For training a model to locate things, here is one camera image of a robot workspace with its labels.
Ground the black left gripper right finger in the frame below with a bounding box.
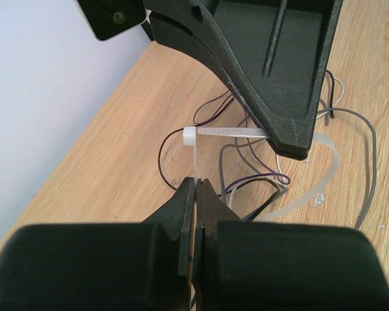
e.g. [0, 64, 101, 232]
[196, 179, 241, 238]

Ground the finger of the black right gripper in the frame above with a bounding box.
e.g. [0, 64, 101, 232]
[144, 1, 342, 160]

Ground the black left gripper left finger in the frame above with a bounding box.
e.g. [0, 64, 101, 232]
[141, 176, 197, 241]

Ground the black wire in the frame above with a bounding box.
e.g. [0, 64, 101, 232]
[219, 100, 377, 230]
[158, 76, 336, 221]

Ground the white zip tie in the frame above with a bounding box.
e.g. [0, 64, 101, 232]
[183, 126, 340, 221]

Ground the white wire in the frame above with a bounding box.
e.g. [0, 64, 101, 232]
[226, 76, 346, 208]

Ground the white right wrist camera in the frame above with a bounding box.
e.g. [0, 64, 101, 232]
[76, 0, 154, 41]

